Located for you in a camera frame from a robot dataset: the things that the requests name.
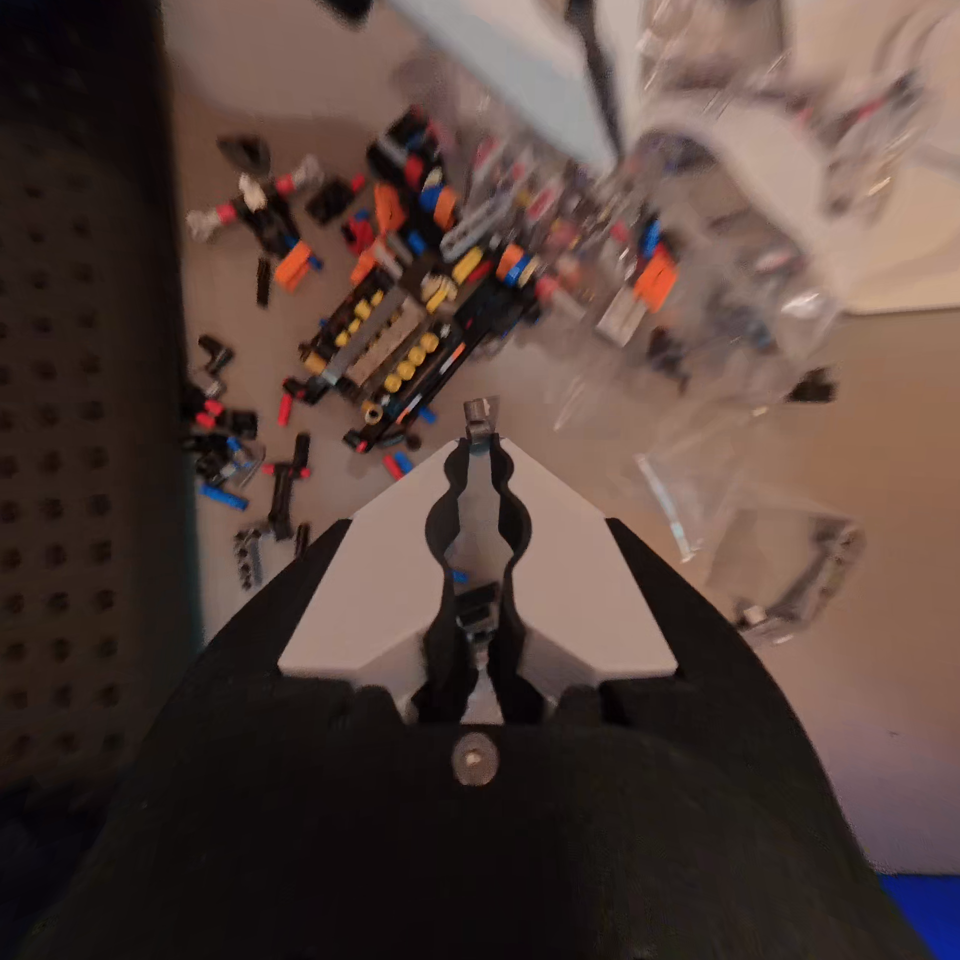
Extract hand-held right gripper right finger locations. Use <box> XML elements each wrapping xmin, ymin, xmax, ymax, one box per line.
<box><xmin>487</xmin><ymin>439</ymin><xmax>680</xmax><ymax>721</ymax></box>

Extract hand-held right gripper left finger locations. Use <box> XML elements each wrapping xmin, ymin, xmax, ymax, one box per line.
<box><xmin>277</xmin><ymin>439</ymin><xmax>481</xmax><ymax>721</ymax></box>

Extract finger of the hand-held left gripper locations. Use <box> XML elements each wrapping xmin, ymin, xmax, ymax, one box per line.
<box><xmin>386</xmin><ymin>0</ymin><xmax>625</xmax><ymax>177</ymax></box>
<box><xmin>592</xmin><ymin>0</ymin><xmax>654</xmax><ymax>145</ymax></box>

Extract clear bags of parts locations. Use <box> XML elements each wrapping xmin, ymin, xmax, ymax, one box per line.
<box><xmin>442</xmin><ymin>0</ymin><xmax>946</xmax><ymax>451</ymax></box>

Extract dark grey lego beam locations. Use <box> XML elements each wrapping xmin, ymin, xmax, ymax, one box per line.
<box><xmin>461</xmin><ymin>397</ymin><xmax>502</xmax><ymax>451</ymax></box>

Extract partly built lego engine block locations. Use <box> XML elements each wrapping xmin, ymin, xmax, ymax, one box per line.
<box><xmin>300</xmin><ymin>262</ymin><xmax>481</xmax><ymax>455</ymax></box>

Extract pile of lego pieces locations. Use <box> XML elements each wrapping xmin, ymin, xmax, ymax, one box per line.
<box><xmin>180</xmin><ymin>105</ymin><xmax>541</xmax><ymax>594</ymax></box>

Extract grey red lego axle assembly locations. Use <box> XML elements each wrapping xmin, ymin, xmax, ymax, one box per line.
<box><xmin>185</xmin><ymin>153</ymin><xmax>325</xmax><ymax>245</ymax></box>

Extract small black lego piece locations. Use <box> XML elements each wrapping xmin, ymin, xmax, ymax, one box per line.
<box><xmin>786</xmin><ymin>367</ymin><xmax>839</xmax><ymax>406</ymax></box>

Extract empty clear plastic bag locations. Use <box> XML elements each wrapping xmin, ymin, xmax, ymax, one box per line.
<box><xmin>633</xmin><ymin>450</ymin><xmax>867</xmax><ymax>650</ymax></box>

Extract black perforated board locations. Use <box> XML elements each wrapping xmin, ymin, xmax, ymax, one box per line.
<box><xmin>0</xmin><ymin>0</ymin><xmax>200</xmax><ymax>811</ymax></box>

